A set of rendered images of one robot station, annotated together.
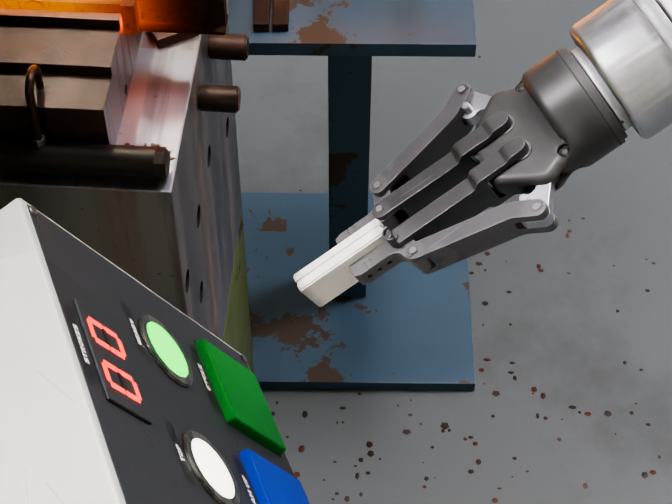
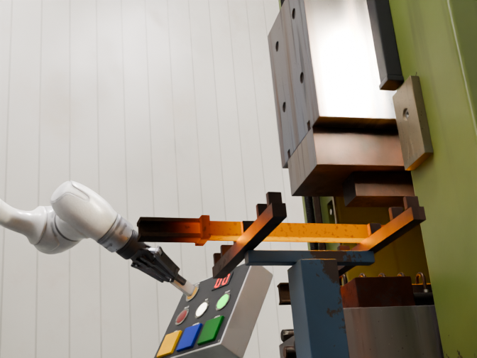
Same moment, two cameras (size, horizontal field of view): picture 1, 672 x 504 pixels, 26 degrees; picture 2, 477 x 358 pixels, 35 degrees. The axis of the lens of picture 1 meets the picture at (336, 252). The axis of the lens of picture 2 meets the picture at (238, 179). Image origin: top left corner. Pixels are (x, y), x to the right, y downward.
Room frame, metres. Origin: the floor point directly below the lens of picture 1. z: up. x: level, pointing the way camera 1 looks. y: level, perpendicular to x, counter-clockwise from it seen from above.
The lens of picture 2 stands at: (2.55, -0.49, 0.63)
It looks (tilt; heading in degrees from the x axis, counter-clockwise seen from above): 22 degrees up; 161
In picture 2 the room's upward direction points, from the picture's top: 5 degrees counter-clockwise
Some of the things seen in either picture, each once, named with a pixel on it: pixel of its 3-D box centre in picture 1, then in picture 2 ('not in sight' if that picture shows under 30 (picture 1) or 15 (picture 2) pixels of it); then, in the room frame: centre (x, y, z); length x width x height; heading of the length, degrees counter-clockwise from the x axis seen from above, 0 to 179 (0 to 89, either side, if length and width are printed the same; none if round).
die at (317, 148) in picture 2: not in sight; (382, 164); (1.04, 0.41, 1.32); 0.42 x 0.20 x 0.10; 86
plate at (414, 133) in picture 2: not in sight; (412, 123); (1.35, 0.31, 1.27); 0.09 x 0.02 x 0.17; 176
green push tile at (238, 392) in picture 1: (236, 400); (211, 331); (0.60, 0.07, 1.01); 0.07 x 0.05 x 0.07; 21
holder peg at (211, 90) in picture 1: (219, 98); (293, 351); (1.05, 0.12, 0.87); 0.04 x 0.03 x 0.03; 86
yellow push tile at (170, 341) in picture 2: not in sight; (170, 344); (0.41, 0.00, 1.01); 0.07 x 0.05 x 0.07; 21
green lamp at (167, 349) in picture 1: (166, 350); (223, 301); (0.58, 0.11, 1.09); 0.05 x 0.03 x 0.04; 176
